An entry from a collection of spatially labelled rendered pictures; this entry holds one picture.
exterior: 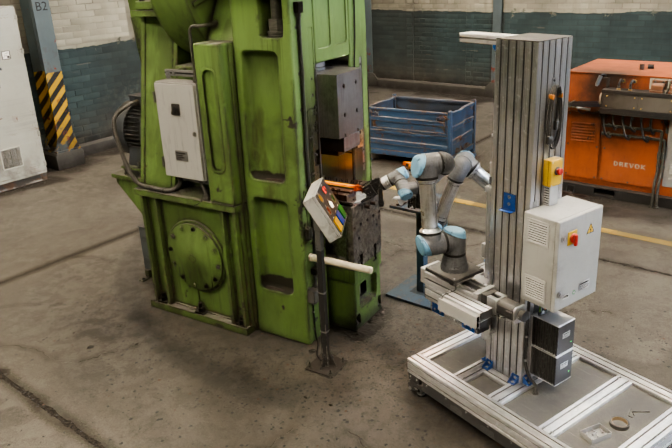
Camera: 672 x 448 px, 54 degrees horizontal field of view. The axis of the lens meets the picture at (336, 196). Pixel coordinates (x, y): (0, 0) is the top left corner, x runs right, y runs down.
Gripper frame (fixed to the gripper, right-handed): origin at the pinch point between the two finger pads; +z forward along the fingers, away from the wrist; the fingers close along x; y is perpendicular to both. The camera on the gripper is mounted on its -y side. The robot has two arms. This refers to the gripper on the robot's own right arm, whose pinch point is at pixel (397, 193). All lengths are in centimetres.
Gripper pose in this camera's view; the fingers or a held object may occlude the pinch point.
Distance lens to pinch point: 423.6
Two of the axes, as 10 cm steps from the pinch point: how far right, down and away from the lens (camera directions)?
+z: -8.5, -1.4, 5.1
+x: 5.2, -3.1, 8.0
